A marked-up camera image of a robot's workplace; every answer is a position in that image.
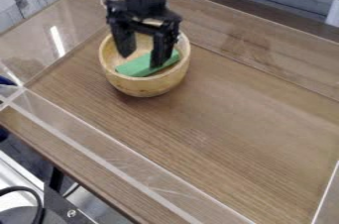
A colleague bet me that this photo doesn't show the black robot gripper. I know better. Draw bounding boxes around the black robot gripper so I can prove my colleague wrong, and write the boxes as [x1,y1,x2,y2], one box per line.
[105,0,182,68]

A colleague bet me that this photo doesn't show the green rectangular block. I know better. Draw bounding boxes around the green rectangular block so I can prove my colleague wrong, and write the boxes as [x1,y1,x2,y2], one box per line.
[115,50,181,77]

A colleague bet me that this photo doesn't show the brown wooden bowl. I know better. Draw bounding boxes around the brown wooden bowl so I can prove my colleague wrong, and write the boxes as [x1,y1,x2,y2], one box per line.
[98,33,191,97]

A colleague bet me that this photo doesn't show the clear acrylic table barrier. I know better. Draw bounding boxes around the clear acrylic table barrier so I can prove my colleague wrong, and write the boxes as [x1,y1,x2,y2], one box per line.
[0,0,339,224]

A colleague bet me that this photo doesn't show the black cable loop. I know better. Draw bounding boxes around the black cable loop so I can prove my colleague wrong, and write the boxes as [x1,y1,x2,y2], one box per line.
[0,186,46,224]

